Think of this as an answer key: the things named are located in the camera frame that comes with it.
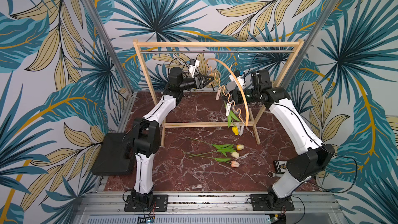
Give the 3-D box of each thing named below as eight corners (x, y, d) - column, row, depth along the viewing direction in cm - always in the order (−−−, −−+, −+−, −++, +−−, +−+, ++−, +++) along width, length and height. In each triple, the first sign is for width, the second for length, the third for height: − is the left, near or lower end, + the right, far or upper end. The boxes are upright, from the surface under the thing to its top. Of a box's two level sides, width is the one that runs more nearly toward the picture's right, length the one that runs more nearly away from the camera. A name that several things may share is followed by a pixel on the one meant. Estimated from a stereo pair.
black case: (95, 175, 83) (88, 171, 77) (110, 137, 96) (105, 132, 91) (132, 175, 83) (128, 171, 78) (142, 138, 97) (139, 132, 91)
